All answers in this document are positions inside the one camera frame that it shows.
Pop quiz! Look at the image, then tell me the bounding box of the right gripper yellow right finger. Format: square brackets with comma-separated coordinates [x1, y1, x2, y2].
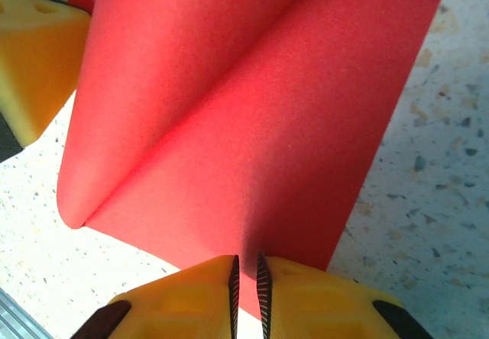
[256, 252, 436, 339]

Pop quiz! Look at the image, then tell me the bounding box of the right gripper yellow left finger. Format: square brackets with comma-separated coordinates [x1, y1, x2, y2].
[76, 253, 241, 339]

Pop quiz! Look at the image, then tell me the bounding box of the aluminium mounting rail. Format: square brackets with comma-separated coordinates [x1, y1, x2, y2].
[0, 288, 53, 339]

